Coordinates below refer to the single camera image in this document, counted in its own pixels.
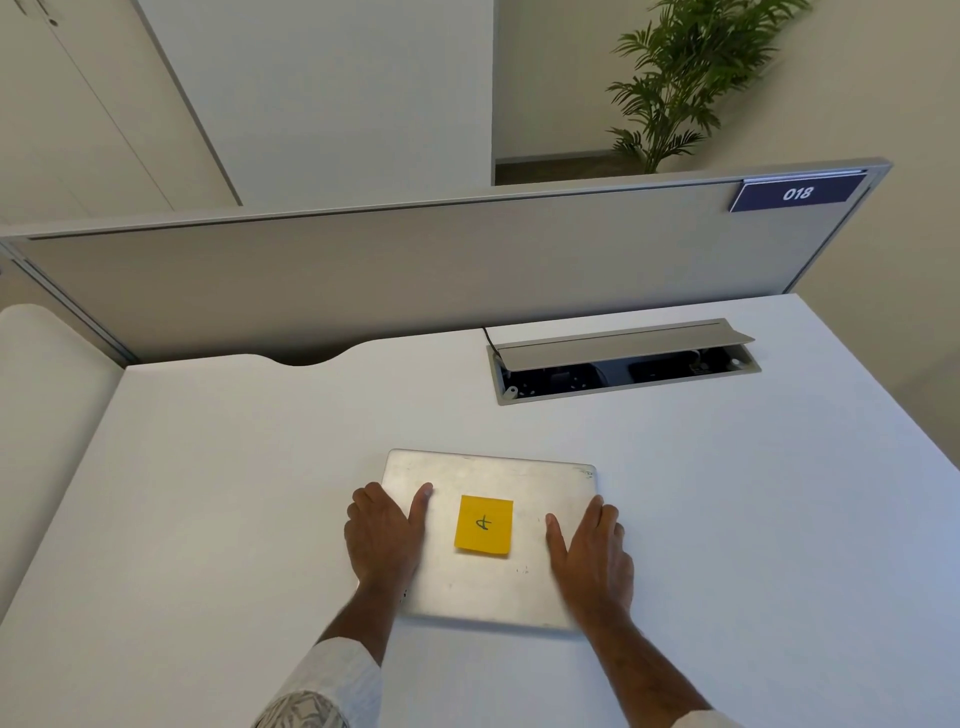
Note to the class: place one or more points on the person's left hand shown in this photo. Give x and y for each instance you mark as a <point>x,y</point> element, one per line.
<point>381,536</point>

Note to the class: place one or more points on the person's right hand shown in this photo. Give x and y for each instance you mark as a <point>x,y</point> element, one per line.
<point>596,570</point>

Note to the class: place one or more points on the person's left thumb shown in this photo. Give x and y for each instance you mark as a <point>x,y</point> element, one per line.
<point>421,504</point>

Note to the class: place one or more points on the person's right thumb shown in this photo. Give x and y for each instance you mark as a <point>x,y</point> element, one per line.
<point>555,541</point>

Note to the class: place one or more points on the silver laptop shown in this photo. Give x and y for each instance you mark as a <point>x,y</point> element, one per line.
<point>487,592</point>

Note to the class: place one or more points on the person's right forearm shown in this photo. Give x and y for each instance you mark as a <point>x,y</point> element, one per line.
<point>641,675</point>

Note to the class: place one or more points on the person's left forearm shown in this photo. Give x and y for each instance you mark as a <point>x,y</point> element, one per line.
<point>341,660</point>

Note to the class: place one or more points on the yellow sticky note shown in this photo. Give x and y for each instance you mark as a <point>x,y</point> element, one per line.
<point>484,526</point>

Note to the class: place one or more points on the grey desk divider panel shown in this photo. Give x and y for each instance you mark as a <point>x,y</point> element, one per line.
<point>420,277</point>

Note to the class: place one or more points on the blue number label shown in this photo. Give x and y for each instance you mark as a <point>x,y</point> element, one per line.
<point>796,193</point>

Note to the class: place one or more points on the green potted palm plant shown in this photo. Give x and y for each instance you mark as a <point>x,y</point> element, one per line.
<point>686,82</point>

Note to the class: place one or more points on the beige cabinet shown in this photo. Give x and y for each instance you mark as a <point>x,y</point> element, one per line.
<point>90,105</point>

